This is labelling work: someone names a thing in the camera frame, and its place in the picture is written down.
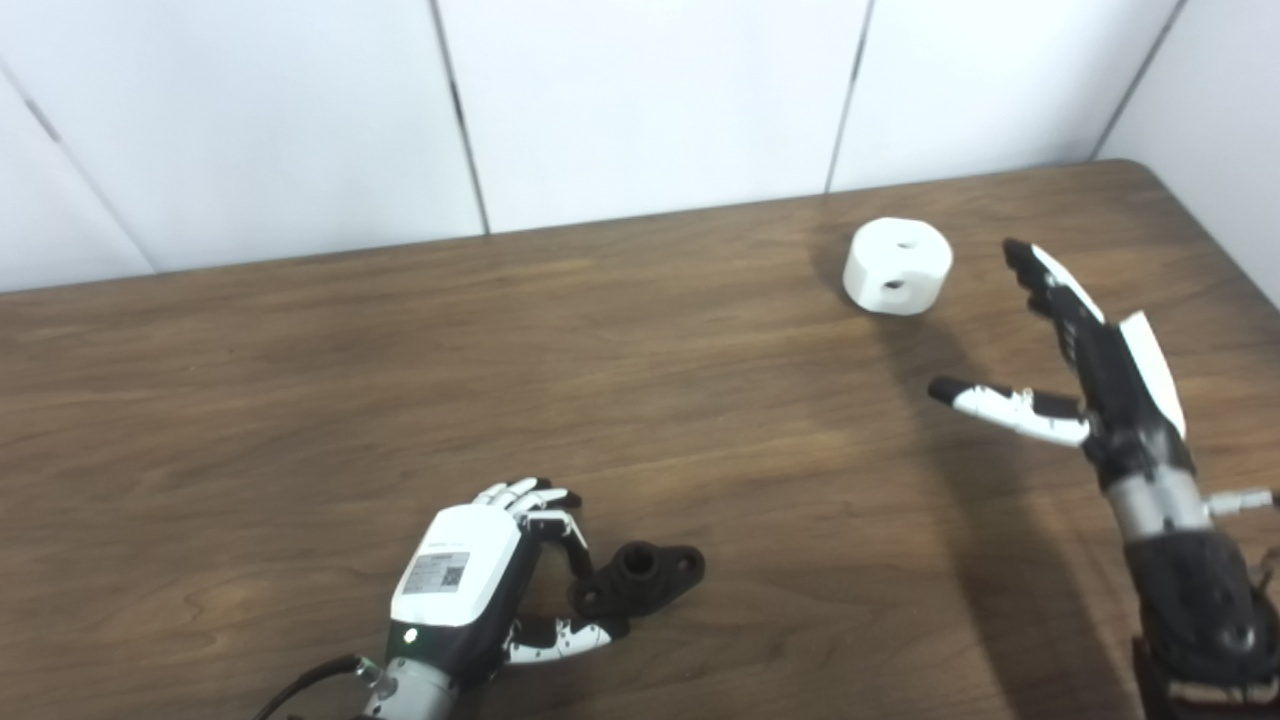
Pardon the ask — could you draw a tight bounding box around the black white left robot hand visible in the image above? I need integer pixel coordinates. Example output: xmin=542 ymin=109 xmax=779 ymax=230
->
xmin=388 ymin=477 xmax=631 ymax=691

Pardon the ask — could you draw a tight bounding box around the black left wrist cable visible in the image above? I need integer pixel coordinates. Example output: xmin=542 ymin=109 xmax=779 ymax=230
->
xmin=255 ymin=655 xmax=366 ymax=720

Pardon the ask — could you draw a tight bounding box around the round white plastic piece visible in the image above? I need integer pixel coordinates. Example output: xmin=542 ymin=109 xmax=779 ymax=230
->
xmin=843 ymin=217 xmax=954 ymax=317

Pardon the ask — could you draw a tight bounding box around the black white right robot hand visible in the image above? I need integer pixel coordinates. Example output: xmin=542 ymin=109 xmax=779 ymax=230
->
xmin=927 ymin=238 xmax=1196 ymax=491

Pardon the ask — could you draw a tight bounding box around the black plastic holder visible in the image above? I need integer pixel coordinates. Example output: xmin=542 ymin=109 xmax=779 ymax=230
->
xmin=568 ymin=541 xmax=706 ymax=619

